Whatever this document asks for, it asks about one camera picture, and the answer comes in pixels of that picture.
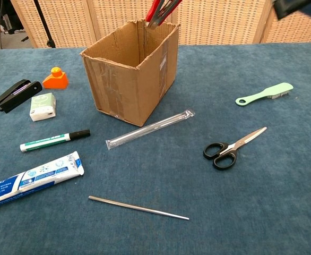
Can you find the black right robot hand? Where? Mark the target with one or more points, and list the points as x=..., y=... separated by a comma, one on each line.
x=290, y=6

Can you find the brown cardboard box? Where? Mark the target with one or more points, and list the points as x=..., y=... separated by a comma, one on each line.
x=123, y=87

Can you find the blue white toothpaste box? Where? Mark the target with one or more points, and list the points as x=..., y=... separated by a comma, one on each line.
x=30, y=180

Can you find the woven wicker folding screen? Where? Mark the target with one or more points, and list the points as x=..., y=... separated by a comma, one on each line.
x=219, y=21

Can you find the mint green brush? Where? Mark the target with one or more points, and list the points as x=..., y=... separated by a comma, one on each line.
x=267, y=93

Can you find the plastic wrapped straw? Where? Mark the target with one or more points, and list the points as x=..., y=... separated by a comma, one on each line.
x=150, y=128

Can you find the blue table cloth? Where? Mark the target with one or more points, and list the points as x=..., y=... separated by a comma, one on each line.
x=155, y=172

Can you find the orange plastic toy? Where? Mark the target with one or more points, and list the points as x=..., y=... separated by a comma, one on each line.
x=56, y=81

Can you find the black tripod stand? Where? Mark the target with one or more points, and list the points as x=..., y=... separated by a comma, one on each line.
x=45, y=24

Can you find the thin metal rod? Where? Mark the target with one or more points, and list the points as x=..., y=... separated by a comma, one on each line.
x=134, y=207

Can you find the green white tissue pack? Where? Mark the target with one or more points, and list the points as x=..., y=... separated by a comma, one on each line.
x=42, y=107

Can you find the green white marker pen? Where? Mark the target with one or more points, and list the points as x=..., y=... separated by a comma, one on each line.
x=46, y=141

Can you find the dark hanging clothes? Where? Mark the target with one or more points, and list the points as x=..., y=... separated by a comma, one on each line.
x=10, y=16

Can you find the black stapler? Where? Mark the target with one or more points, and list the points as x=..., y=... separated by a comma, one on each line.
x=16, y=95

